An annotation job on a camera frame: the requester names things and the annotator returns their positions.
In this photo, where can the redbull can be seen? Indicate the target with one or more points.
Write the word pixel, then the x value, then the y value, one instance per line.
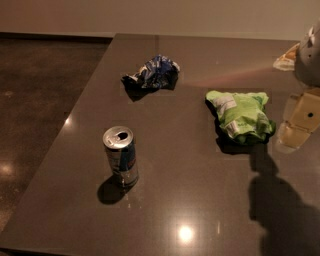
pixel 119 146

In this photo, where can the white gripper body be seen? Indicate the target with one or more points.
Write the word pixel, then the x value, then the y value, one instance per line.
pixel 308 63

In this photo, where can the crumpled blue chip bag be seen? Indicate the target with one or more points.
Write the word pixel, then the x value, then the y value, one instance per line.
pixel 158 73

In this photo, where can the green rice chip bag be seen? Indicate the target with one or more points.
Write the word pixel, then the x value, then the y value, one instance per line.
pixel 242 116

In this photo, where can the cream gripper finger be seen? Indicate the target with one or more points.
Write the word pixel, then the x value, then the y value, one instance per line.
pixel 301 118
pixel 286 62

